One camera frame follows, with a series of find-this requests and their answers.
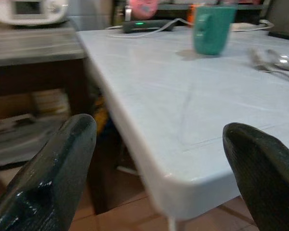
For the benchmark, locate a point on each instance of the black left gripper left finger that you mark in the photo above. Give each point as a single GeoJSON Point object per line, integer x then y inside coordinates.
{"type": "Point", "coordinates": [50, 183]}

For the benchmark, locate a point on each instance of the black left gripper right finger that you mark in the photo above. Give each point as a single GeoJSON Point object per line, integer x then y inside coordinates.
{"type": "Point", "coordinates": [267, 175]}

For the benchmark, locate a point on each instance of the stack of books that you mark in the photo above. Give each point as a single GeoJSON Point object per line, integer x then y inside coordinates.
{"type": "Point", "coordinates": [50, 101]}

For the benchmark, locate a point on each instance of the yellow object under table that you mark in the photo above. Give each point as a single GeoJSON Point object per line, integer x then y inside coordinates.
{"type": "Point", "coordinates": [101, 118]}

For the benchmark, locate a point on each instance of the white plastic folding table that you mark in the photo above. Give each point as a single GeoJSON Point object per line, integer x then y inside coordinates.
{"type": "Point", "coordinates": [183, 108]}

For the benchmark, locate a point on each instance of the silver metal spoon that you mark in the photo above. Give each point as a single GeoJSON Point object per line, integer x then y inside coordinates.
{"type": "Point", "coordinates": [280, 60]}

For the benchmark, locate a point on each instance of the dark wooden shelf unit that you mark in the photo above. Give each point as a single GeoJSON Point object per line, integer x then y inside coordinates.
{"type": "Point", "coordinates": [33, 62]}

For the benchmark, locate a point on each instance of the teal ceramic mug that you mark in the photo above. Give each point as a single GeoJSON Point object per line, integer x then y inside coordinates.
{"type": "Point", "coordinates": [212, 30]}

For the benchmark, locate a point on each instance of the white kitchen appliance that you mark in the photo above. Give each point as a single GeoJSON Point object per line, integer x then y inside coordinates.
{"type": "Point", "coordinates": [29, 10]}

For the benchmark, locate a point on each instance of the orange bottle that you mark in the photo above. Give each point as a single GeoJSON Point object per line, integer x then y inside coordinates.
{"type": "Point", "coordinates": [191, 13]}

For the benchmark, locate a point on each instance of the black device with green light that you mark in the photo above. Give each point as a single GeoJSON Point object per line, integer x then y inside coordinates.
{"type": "Point", "coordinates": [147, 26]}

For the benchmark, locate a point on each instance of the pink round object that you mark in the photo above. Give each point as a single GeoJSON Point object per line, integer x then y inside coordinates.
{"type": "Point", "coordinates": [143, 8]}

